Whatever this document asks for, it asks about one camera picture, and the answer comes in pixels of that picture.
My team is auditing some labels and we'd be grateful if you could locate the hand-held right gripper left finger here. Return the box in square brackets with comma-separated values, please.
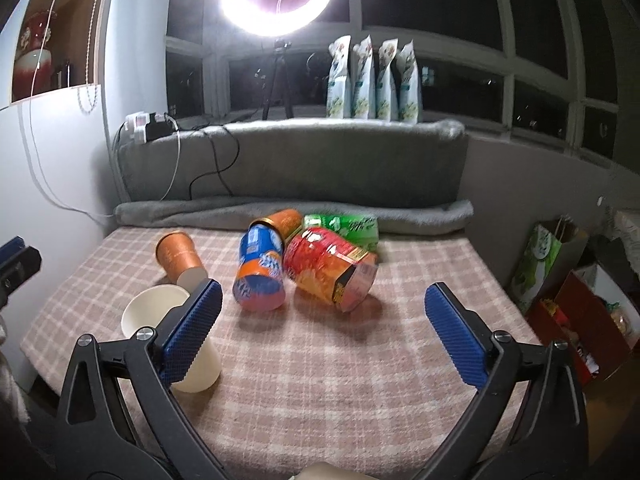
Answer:
[54, 279, 236, 480]

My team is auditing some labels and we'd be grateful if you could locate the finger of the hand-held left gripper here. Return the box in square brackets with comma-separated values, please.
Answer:
[0, 236, 42, 311]

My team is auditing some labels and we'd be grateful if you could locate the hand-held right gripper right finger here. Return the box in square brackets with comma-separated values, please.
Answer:
[420, 282, 590, 480]

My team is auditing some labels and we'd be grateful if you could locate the white paper cup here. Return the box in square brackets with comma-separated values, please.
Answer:
[122, 284, 222, 394]

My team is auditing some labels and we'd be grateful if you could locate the orange paper cup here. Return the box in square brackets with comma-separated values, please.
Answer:
[264, 208, 304, 242]
[155, 230, 208, 289]

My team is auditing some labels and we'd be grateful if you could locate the blue printed cup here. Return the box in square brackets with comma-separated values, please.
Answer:
[232, 220, 286, 311]

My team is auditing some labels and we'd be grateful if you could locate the red printed cup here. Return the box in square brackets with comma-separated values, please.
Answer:
[283, 226, 379, 314]

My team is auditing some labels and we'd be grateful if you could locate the green printed cup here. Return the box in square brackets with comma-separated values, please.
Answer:
[303, 213, 380, 254]

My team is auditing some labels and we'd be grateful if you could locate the green paper bag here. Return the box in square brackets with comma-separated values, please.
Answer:
[509, 217, 589, 314]

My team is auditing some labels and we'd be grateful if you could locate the pink checkered blanket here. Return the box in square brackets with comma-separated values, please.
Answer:
[20, 227, 545, 480]

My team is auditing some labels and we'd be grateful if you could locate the red cardboard box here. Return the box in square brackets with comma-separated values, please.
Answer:
[526, 264, 634, 392]

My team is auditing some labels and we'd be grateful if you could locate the white power strip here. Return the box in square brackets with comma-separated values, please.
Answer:
[124, 111, 177, 144]

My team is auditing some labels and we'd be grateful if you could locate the red vase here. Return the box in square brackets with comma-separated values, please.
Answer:
[13, 10, 56, 102]

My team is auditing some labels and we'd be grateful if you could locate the grey fleece blanket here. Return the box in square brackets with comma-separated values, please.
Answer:
[114, 119, 474, 237]

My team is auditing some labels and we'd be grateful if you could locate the wooden shelf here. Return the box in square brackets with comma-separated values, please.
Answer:
[9, 0, 114, 107]

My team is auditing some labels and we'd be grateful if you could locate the green white snack bag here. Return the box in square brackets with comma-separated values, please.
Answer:
[375, 38, 400, 122]
[397, 40, 424, 124]
[326, 35, 353, 120]
[351, 35, 377, 121]

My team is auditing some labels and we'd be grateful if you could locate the black tripod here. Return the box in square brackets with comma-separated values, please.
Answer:
[261, 38, 296, 121]

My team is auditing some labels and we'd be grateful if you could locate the white cable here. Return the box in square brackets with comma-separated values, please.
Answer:
[19, 0, 117, 219]

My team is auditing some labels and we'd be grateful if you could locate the black cable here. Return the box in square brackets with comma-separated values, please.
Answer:
[189, 124, 242, 201]

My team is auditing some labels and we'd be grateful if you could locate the white bead cord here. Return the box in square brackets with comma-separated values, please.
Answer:
[77, 0, 109, 112]

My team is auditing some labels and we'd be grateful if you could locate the window frame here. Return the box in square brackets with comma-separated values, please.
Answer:
[164, 0, 623, 162]

